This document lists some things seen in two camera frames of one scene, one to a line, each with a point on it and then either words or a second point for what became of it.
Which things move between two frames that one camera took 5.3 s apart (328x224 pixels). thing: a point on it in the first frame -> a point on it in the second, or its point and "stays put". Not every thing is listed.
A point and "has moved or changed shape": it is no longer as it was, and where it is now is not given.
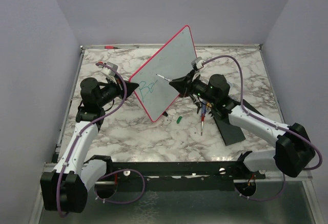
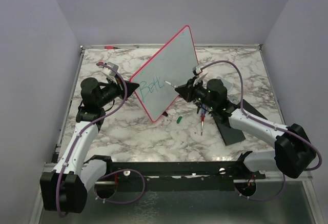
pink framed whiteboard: (174, 58) stays put
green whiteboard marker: (163, 77) has moved or changed shape
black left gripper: (130, 87) stays put
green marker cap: (179, 119) stays put
